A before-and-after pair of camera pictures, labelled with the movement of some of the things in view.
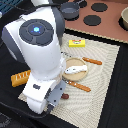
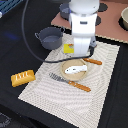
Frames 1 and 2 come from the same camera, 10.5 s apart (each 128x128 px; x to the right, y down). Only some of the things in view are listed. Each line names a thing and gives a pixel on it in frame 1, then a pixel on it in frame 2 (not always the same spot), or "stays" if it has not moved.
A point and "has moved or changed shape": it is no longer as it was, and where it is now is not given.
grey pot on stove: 70,9 stays
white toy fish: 75,69 stays
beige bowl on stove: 124,19 stays
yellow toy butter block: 76,43 has moved or changed shape
